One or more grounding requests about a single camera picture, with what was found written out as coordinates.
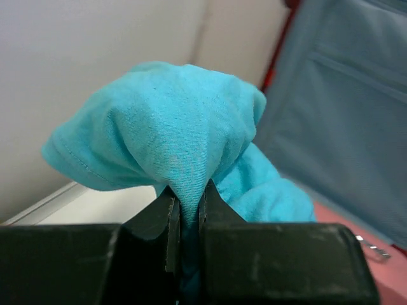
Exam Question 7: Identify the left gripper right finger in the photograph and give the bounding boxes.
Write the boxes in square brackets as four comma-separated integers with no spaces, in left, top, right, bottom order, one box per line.
[198,184,380,304]

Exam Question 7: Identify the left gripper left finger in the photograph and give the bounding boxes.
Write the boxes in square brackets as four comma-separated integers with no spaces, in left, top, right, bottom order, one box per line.
[1,188,180,304]

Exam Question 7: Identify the turquoise shirt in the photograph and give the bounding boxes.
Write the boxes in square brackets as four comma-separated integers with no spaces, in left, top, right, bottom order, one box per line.
[41,62,315,304]

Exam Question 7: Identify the pink cosmetic case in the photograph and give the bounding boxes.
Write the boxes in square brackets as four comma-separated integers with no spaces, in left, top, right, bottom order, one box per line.
[314,202,406,304]

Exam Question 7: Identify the red suitcase blue lining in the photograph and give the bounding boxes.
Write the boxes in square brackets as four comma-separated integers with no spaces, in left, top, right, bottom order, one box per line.
[255,1,406,248]

